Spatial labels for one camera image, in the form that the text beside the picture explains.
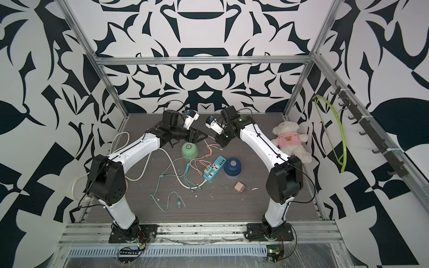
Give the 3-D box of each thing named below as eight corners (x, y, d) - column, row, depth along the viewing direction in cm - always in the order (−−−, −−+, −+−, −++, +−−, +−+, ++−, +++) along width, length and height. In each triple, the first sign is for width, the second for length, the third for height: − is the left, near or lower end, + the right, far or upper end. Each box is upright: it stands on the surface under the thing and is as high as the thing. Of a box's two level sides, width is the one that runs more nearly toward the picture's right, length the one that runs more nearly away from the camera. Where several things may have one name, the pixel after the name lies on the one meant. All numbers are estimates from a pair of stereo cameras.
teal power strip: (203, 178, 92) (202, 175, 90) (219, 157, 100) (219, 154, 98) (210, 182, 90) (210, 180, 88) (226, 161, 99) (226, 158, 96)
